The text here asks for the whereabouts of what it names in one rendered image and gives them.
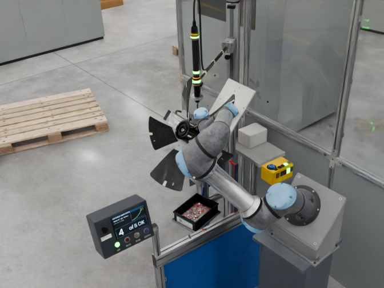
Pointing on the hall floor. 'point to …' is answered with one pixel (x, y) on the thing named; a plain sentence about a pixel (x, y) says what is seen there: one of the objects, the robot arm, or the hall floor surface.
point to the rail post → (159, 277)
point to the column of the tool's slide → (235, 48)
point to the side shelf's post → (253, 179)
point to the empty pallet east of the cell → (50, 119)
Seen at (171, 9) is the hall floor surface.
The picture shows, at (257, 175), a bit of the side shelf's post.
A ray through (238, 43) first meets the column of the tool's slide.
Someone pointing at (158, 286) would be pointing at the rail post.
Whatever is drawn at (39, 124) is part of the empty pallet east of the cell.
